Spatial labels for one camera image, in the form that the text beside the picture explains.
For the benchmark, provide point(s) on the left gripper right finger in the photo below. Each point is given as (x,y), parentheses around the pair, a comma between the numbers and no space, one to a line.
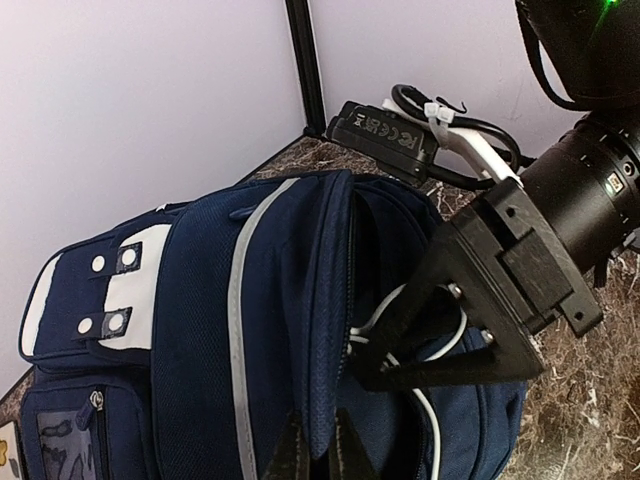
(347,457)

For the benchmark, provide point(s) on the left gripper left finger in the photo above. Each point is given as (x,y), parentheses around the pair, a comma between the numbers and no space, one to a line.
(291,458)

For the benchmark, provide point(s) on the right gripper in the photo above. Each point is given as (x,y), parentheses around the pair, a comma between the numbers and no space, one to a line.
(517,279)

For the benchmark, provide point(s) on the white charger with cable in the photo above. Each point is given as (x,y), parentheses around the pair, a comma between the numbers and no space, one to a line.
(359,336)

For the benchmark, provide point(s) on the navy blue student backpack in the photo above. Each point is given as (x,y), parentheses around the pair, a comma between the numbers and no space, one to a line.
(176,345)

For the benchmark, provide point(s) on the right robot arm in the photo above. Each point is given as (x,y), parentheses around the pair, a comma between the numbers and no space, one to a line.
(587,185)

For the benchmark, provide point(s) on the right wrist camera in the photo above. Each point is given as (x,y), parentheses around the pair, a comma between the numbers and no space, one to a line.
(415,138)

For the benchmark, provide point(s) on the right black frame post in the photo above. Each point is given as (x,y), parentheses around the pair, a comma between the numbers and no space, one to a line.
(305,52)

